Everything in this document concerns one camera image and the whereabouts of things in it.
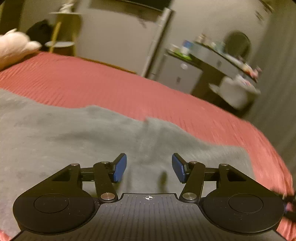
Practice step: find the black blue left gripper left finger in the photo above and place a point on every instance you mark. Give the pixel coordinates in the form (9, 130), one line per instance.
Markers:
(69, 198)

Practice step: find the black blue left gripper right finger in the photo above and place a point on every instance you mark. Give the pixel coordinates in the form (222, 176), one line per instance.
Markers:
(229, 199)

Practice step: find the grey sweatpants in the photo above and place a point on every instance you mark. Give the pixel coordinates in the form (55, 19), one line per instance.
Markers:
(37, 140)

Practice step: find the grey upholstered chair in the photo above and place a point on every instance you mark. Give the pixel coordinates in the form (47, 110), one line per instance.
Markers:
(237, 92)

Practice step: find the pink ribbed bedspread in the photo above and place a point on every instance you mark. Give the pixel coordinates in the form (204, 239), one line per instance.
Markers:
(69, 82)

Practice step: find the pink toy on desk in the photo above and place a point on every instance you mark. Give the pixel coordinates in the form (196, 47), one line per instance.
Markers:
(255, 73)

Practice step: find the grey vanity desk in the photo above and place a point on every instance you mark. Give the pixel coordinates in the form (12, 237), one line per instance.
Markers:
(224, 63)

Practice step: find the grey drawer cabinet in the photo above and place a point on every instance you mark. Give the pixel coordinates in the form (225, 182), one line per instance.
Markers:
(177, 73)

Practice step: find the round vanity mirror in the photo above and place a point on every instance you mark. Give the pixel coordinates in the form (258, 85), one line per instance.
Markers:
(237, 45)

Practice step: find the yellow white side table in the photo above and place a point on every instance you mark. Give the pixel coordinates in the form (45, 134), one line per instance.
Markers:
(66, 29)

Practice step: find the green item on cabinet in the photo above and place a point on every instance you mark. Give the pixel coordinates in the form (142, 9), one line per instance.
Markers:
(179, 55)

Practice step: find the pink plush pillow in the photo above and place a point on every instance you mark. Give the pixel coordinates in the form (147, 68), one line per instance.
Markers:
(15, 46)

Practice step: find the white blue container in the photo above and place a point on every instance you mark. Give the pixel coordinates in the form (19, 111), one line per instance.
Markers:
(186, 47)

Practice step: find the black bag on floor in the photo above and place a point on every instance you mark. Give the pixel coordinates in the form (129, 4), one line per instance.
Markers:
(41, 32)

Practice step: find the white door frame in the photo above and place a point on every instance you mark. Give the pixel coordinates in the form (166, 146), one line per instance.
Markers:
(160, 27)

